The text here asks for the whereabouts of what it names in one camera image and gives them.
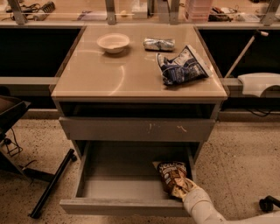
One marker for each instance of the brown tortilla chip bag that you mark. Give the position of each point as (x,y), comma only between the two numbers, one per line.
(172,174)

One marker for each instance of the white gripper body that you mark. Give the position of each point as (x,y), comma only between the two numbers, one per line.
(194,196)

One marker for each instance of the silver crushed can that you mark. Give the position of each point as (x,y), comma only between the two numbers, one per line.
(158,44)

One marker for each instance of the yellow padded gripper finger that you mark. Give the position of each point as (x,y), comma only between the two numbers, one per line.
(186,186)

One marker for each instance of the grey upper drawer front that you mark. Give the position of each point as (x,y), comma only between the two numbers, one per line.
(137,129)

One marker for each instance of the open grey lower drawer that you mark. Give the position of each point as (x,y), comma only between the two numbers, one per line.
(119,178)

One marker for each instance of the grey drawer cabinet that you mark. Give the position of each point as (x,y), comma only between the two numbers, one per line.
(129,84)

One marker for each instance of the blue crumpled chip bag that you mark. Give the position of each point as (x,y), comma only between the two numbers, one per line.
(188,66)

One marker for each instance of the white stick black tip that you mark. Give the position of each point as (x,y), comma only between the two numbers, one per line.
(257,33)

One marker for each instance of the pink plastic storage box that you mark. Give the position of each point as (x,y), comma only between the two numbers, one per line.
(197,10)

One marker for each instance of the black caster wheel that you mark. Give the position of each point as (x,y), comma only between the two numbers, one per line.
(268,203)

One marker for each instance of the white paper bowl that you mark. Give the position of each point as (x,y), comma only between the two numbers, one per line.
(113,42)

